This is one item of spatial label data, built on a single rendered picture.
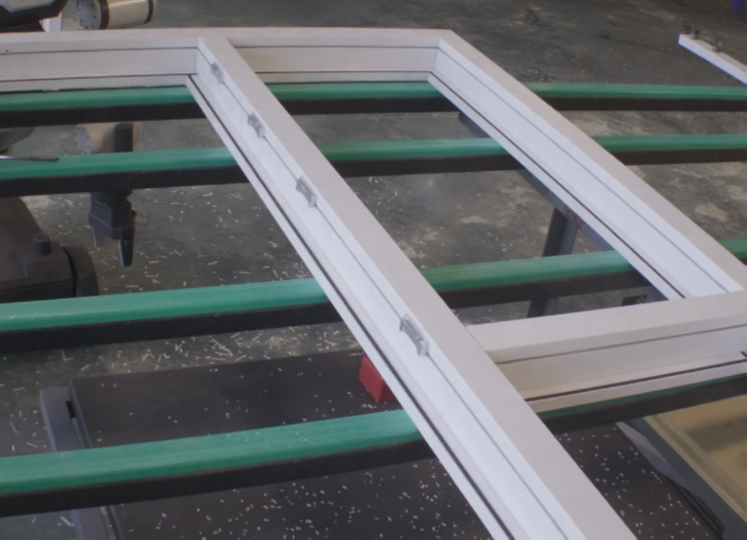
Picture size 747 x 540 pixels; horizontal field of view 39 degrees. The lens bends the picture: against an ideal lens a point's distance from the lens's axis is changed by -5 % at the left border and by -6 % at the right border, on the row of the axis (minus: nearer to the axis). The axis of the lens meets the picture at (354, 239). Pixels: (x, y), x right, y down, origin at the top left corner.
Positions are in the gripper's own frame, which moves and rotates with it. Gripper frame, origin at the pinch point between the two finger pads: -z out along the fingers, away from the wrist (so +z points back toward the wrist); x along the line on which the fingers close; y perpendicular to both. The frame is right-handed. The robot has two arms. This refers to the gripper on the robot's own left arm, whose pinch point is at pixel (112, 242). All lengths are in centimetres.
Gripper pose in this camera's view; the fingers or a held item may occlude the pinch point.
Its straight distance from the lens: 222.6
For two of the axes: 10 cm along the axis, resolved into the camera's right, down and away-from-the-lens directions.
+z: 0.6, -9.0, -4.3
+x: 6.9, 3.5, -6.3
